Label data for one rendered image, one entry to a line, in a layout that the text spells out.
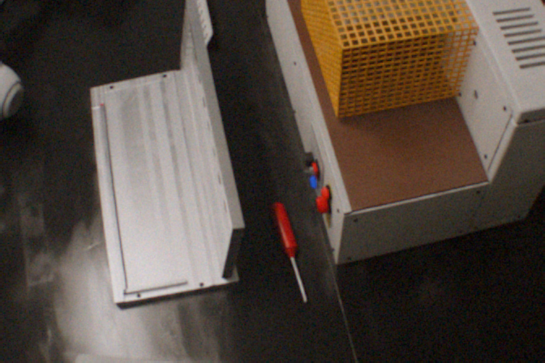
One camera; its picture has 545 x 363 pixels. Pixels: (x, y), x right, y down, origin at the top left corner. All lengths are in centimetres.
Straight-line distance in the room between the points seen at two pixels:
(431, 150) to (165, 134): 49
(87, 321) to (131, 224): 19
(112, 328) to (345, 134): 49
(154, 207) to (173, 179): 6
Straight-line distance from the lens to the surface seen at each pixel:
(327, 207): 114
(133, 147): 133
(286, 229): 122
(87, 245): 128
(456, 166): 111
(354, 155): 109
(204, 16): 146
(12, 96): 135
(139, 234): 125
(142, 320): 121
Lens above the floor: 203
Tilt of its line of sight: 59 degrees down
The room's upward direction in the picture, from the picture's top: 3 degrees counter-clockwise
